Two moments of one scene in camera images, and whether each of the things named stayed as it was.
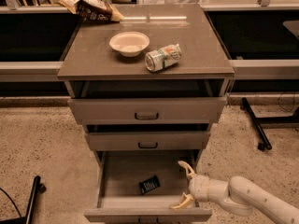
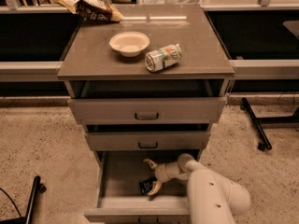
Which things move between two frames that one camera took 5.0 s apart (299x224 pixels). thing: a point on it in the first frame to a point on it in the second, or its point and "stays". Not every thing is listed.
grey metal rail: [244, 69] stays
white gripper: [199, 186] to [166, 173]
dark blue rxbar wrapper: [149, 185] stays
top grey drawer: [147, 110] stays
